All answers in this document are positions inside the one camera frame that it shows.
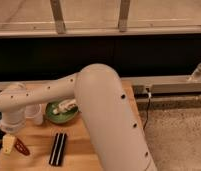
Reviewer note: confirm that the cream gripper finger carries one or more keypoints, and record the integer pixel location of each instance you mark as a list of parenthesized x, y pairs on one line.
[(8, 143)]

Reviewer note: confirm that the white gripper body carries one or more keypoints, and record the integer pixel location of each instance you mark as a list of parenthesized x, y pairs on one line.
[(11, 127)]

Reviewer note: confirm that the black striped rectangular bar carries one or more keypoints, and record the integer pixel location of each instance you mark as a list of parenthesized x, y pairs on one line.
[(57, 151)]

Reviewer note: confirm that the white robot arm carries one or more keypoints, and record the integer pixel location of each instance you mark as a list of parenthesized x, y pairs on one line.
[(112, 125)]

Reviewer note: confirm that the white plastic cup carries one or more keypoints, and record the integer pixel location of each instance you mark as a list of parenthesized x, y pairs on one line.
[(34, 113)]

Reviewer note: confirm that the green bowl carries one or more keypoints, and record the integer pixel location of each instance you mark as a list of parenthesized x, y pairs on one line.
[(60, 118)]

